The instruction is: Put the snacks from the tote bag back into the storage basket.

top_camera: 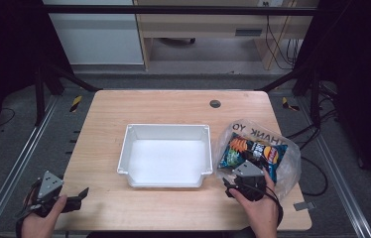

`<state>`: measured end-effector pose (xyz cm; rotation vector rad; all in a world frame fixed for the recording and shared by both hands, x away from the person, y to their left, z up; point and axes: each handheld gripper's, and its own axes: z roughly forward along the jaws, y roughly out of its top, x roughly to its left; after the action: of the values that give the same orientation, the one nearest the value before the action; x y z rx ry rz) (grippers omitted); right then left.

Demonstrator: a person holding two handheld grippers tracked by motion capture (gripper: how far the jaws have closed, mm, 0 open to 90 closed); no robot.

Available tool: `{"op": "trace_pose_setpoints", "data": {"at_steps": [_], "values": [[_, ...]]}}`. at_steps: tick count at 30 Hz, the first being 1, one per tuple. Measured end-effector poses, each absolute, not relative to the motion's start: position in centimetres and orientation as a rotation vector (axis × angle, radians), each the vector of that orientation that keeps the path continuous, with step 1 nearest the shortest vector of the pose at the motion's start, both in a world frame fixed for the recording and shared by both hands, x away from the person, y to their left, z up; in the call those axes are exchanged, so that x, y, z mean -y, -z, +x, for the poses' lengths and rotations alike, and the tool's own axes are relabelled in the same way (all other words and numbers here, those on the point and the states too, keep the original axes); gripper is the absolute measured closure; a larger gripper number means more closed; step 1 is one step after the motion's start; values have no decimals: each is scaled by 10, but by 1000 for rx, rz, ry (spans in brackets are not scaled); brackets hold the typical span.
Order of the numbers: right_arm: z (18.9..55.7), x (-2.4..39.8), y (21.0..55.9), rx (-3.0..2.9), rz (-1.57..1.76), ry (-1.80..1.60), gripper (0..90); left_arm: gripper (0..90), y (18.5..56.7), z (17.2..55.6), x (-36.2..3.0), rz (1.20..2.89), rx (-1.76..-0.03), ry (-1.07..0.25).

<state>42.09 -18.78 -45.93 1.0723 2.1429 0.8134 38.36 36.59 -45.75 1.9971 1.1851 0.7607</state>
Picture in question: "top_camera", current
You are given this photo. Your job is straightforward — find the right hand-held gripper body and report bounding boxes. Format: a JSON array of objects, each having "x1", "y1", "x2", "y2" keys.
[{"x1": 231, "y1": 160, "x2": 269, "y2": 202}]

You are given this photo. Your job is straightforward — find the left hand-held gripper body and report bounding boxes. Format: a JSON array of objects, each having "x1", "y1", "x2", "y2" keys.
[{"x1": 24, "y1": 170, "x2": 68, "y2": 219}]

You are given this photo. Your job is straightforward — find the blue chip packet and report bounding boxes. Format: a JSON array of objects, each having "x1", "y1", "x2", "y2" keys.
[{"x1": 217, "y1": 132, "x2": 289, "y2": 184}]

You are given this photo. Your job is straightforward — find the clear plastic bag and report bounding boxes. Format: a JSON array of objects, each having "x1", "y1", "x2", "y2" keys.
[{"x1": 211, "y1": 118, "x2": 303, "y2": 201}]

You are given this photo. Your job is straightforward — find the white plastic bin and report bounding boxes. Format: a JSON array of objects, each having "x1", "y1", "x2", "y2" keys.
[{"x1": 116, "y1": 123, "x2": 214, "y2": 189}]

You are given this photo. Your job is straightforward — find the person's right hand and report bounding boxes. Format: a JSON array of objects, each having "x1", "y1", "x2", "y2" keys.
[{"x1": 228, "y1": 168, "x2": 282, "y2": 238}]

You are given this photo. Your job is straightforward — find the person's left hand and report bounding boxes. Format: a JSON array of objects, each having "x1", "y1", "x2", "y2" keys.
[{"x1": 20, "y1": 194, "x2": 68, "y2": 238}]

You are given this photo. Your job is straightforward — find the grey tape piece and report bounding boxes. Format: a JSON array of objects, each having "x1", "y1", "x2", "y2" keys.
[{"x1": 293, "y1": 201, "x2": 316, "y2": 212}]

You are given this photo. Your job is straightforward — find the yellow black tape strip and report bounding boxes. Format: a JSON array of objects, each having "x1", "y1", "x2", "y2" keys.
[
  {"x1": 281, "y1": 96, "x2": 301, "y2": 112},
  {"x1": 69, "y1": 95, "x2": 83, "y2": 113}
]

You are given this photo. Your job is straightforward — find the white cabinet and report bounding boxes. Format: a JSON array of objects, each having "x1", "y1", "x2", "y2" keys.
[{"x1": 42, "y1": 0, "x2": 145, "y2": 65}]

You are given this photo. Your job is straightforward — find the aluminium floor rail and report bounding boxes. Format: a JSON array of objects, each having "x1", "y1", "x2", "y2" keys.
[
  {"x1": 296, "y1": 98, "x2": 371, "y2": 238},
  {"x1": 0, "y1": 94, "x2": 60, "y2": 238}
]

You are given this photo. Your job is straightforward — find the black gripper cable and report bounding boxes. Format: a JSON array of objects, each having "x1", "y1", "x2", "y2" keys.
[
  {"x1": 236, "y1": 181, "x2": 285, "y2": 229},
  {"x1": 15, "y1": 178, "x2": 44, "y2": 237}
]

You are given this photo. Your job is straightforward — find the black looped floor cable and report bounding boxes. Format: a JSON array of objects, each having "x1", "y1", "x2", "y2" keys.
[{"x1": 300, "y1": 155, "x2": 329, "y2": 197}]

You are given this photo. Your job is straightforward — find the thin black floor cable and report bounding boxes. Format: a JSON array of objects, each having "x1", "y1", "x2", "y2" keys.
[{"x1": 0, "y1": 107, "x2": 17, "y2": 129}]

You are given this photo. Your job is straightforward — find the black metal frame stand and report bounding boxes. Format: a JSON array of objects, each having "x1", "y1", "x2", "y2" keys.
[
  {"x1": 34, "y1": 61, "x2": 103, "y2": 127},
  {"x1": 258, "y1": 63, "x2": 324, "y2": 128}
]

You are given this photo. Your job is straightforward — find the black floor cable bundle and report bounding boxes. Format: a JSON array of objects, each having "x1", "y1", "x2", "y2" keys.
[{"x1": 285, "y1": 82, "x2": 340, "y2": 151}]

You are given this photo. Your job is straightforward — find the black hanging cables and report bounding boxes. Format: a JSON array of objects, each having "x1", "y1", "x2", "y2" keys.
[{"x1": 264, "y1": 1, "x2": 305, "y2": 70}]

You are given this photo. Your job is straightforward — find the white wall socket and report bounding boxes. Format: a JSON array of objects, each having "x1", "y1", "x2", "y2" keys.
[{"x1": 257, "y1": 0, "x2": 285, "y2": 8}]

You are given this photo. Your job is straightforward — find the black horizontal frame bar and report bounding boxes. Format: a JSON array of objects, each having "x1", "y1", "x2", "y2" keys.
[{"x1": 41, "y1": 4, "x2": 318, "y2": 17}]

